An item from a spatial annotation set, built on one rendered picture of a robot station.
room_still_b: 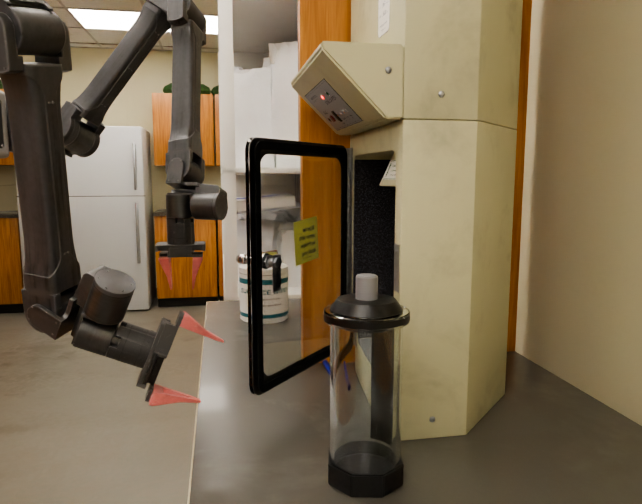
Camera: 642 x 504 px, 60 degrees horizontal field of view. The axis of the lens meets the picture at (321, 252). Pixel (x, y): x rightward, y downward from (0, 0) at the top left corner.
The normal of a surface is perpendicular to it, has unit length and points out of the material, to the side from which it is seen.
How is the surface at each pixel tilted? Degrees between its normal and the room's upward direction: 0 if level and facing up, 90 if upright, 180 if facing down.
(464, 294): 90
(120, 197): 90
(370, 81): 90
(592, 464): 0
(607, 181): 90
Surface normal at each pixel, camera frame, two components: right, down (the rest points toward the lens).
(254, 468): 0.00, -0.99
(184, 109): -0.23, -0.21
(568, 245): -0.98, 0.03
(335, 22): 0.18, 0.13
